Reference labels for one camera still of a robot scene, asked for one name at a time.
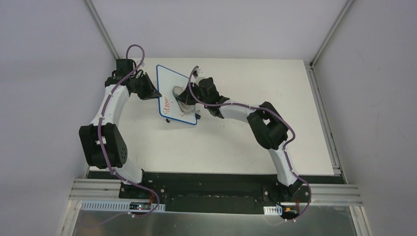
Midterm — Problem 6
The blue-framed small whiteboard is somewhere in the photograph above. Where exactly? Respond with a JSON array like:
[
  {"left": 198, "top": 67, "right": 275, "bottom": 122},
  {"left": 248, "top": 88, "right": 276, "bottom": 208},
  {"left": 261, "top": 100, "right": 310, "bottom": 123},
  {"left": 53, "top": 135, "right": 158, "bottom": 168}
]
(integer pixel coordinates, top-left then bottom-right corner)
[{"left": 156, "top": 64, "right": 197, "bottom": 125}]

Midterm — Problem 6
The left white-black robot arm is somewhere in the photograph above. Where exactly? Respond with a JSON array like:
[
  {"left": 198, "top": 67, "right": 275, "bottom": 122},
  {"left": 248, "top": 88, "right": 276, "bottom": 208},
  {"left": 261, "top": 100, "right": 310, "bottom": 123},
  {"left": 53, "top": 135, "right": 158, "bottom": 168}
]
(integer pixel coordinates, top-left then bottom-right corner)
[{"left": 79, "top": 59, "right": 161, "bottom": 199}]

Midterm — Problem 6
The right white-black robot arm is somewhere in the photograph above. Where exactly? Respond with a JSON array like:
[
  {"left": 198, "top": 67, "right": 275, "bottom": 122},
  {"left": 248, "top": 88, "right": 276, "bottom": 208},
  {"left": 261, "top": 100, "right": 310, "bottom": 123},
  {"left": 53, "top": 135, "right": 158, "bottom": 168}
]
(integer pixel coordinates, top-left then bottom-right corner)
[{"left": 173, "top": 77, "right": 303, "bottom": 202}]

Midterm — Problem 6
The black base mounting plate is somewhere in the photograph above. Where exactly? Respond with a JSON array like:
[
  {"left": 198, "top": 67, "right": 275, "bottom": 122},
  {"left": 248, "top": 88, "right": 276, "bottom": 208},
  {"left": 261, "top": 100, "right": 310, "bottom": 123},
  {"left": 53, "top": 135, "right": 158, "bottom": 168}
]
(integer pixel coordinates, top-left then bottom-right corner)
[{"left": 119, "top": 172, "right": 345, "bottom": 216}]

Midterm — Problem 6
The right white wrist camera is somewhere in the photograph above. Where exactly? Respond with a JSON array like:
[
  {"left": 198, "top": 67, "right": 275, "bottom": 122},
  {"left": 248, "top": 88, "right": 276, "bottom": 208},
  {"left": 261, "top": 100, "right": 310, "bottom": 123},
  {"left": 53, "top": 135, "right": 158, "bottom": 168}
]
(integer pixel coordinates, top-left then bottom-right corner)
[{"left": 191, "top": 66, "right": 206, "bottom": 85}]

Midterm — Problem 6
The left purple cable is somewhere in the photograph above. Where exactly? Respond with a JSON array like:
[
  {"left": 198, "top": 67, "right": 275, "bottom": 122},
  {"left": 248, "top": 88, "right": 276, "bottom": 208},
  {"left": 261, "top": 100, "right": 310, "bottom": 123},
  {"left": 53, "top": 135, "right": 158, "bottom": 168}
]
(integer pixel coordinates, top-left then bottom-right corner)
[{"left": 97, "top": 44, "right": 161, "bottom": 218}]

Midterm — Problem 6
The purple cable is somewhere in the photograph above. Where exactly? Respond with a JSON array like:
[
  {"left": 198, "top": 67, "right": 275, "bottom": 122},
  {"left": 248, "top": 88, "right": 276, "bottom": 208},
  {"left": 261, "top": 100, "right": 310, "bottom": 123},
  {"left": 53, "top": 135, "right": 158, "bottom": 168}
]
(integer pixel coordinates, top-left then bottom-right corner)
[
  {"left": 97, "top": 44, "right": 161, "bottom": 218},
  {"left": 188, "top": 65, "right": 312, "bottom": 225}
]

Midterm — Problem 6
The left aluminium frame post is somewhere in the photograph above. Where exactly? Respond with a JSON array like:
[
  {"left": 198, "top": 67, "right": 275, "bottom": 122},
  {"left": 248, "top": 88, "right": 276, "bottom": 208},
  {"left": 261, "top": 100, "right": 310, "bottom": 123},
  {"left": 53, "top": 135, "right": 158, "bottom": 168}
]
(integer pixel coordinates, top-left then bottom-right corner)
[{"left": 83, "top": 0, "right": 120, "bottom": 60}]

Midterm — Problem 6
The aluminium frame post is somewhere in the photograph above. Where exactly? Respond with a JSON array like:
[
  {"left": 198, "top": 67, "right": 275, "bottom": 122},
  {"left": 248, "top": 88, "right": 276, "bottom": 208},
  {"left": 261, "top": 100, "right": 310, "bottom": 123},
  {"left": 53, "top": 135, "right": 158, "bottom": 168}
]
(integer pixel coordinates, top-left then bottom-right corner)
[
  {"left": 83, "top": 0, "right": 120, "bottom": 60},
  {"left": 309, "top": 0, "right": 356, "bottom": 69}
]

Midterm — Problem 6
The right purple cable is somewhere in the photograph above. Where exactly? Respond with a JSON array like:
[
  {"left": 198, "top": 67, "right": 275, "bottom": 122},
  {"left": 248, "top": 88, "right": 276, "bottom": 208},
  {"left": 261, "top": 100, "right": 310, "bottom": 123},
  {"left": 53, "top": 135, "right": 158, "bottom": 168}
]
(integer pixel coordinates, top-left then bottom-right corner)
[{"left": 188, "top": 65, "right": 312, "bottom": 225}]

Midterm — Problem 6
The left white cable duct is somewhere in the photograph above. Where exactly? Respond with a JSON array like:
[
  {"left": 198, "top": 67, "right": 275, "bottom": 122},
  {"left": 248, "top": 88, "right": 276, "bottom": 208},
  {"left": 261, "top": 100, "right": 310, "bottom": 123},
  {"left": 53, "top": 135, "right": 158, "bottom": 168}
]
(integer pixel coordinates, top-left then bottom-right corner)
[{"left": 81, "top": 200, "right": 166, "bottom": 213}]

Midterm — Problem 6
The white cable duct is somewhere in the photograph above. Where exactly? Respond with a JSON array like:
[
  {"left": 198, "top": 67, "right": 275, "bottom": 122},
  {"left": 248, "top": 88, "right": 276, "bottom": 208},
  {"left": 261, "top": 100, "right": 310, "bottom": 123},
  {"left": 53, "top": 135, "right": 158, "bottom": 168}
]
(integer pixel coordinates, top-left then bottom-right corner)
[
  {"left": 81, "top": 200, "right": 166, "bottom": 213},
  {"left": 263, "top": 205, "right": 283, "bottom": 216}
]

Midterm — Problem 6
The right white cable duct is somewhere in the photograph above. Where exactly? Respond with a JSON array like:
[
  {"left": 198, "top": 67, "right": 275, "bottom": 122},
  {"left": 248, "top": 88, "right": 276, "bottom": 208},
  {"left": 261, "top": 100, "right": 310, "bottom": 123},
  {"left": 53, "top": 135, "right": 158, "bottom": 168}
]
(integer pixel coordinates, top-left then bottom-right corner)
[{"left": 263, "top": 205, "right": 283, "bottom": 216}]

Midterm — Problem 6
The right side aluminium rail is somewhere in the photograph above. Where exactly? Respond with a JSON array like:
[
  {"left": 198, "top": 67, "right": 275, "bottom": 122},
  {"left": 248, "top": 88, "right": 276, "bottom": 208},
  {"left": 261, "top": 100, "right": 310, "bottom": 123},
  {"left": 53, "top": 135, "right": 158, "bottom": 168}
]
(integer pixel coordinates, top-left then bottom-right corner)
[{"left": 304, "top": 62, "right": 347, "bottom": 183}]

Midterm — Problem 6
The front aluminium frame rail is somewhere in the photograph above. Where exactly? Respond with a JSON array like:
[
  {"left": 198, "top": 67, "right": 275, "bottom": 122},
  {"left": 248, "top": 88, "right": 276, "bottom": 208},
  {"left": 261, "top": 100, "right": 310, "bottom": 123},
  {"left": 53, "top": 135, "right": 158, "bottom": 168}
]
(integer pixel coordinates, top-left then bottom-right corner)
[{"left": 69, "top": 178, "right": 363, "bottom": 207}]

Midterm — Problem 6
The right aluminium frame post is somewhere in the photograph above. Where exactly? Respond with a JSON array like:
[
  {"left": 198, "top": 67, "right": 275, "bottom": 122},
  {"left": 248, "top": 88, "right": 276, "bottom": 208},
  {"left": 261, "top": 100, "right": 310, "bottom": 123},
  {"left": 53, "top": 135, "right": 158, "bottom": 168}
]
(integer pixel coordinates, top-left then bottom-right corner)
[{"left": 309, "top": 0, "right": 356, "bottom": 69}]

